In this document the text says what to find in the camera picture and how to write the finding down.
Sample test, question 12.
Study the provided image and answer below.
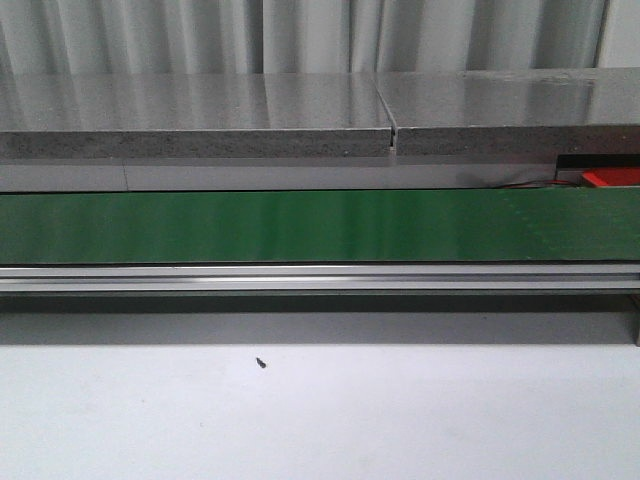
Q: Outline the green conveyor belt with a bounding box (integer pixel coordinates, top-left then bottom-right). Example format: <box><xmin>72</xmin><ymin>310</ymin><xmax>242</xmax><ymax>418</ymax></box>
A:
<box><xmin>1</xmin><ymin>188</ymin><xmax>639</xmax><ymax>265</ymax></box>

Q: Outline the red plastic tray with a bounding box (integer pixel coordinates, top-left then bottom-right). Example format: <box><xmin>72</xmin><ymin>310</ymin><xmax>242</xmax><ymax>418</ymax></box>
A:
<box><xmin>581</xmin><ymin>167</ymin><xmax>640</xmax><ymax>188</ymax></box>

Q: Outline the grey stone counter slab left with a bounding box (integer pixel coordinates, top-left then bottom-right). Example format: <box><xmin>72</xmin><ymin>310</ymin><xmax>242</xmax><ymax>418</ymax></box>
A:
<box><xmin>1</xmin><ymin>73</ymin><xmax>393</xmax><ymax>159</ymax></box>

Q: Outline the conveyor support leg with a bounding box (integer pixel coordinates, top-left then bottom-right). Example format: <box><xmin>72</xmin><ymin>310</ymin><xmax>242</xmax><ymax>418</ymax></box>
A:
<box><xmin>630</xmin><ymin>294</ymin><xmax>640</xmax><ymax>347</ymax></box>

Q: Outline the grey pleated curtain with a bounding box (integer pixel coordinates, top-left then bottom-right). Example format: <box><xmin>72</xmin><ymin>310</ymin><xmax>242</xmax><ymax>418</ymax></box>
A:
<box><xmin>1</xmin><ymin>1</ymin><xmax>609</xmax><ymax>74</ymax></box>

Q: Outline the aluminium conveyor side rail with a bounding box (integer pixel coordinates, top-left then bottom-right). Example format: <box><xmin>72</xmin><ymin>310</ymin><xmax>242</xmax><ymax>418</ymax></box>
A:
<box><xmin>1</xmin><ymin>263</ymin><xmax>639</xmax><ymax>293</ymax></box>

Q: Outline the red and black wire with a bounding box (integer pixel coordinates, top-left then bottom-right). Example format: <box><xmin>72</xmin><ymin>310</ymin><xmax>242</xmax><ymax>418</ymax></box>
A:
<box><xmin>490</xmin><ymin>178</ymin><xmax>584</xmax><ymax>190</ymax></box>

